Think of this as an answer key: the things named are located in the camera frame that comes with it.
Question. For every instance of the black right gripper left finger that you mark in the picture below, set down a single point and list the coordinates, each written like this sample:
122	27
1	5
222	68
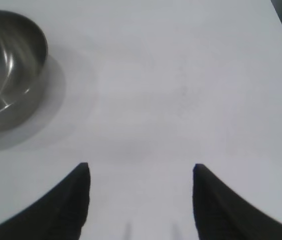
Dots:
66	215

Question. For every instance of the stainless steel mixing bowl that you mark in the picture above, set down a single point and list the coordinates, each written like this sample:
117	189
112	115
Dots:
6	62

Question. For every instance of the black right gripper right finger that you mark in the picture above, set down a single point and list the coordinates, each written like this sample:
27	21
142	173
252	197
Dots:
216	215

